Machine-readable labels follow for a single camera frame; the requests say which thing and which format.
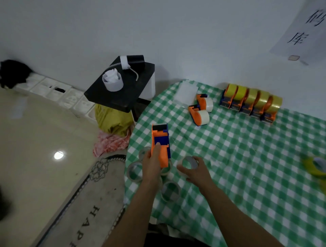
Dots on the person's left hand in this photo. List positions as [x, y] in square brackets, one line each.
[150, 166]

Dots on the orange dispenser with yellow tape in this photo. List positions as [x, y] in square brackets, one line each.
[241, 93]
[275, 104]
[252, 96]
[262, 99]
[230, 91]

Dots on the yellow bag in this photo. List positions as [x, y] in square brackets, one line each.
[113, 121]

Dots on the white foam packing tray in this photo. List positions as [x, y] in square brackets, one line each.
[51, 90]

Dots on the black side table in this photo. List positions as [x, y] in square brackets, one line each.
[132, 89]

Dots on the clear tape roll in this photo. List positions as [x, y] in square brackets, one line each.
[189, 160]
[175, 194]
[170, 170]
[131, 175]
[143, 152]

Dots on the white paper wall sign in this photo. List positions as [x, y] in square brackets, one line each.
[303, 30]

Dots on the person's right thumb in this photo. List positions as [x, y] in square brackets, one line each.
[182, 169]

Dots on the green checked tablecloth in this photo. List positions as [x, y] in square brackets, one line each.
[254, 165]

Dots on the orange and blue tape dispenser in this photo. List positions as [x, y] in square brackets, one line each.
[163, 138]

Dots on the black paint roller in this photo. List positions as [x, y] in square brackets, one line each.
[135, 61]

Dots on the person's left forearm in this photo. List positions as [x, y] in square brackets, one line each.
[135, 216]

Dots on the black fluffy object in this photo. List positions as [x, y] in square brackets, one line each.
[12, 73]

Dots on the pink patterned cloth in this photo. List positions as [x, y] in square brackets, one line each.
[110, 143]

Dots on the person's right hand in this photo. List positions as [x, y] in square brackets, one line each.
[200, 175]

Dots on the person's right forearm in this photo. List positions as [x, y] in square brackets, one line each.
[234, 224]

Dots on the person's left thumb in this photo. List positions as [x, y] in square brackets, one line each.
[157, 150]

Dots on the grey doormat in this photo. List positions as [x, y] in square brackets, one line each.
[96, 198]

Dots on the white paper roll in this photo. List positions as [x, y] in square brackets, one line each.
[113, 82]

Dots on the orange dispenser with white tape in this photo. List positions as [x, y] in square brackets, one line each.
[201, 117]
[207, 103]

